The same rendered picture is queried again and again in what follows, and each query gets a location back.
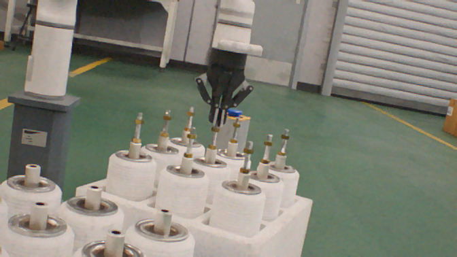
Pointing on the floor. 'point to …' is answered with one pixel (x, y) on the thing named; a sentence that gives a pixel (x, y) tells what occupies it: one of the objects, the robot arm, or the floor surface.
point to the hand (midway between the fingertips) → (217, 117)
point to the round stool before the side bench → (24, 25)
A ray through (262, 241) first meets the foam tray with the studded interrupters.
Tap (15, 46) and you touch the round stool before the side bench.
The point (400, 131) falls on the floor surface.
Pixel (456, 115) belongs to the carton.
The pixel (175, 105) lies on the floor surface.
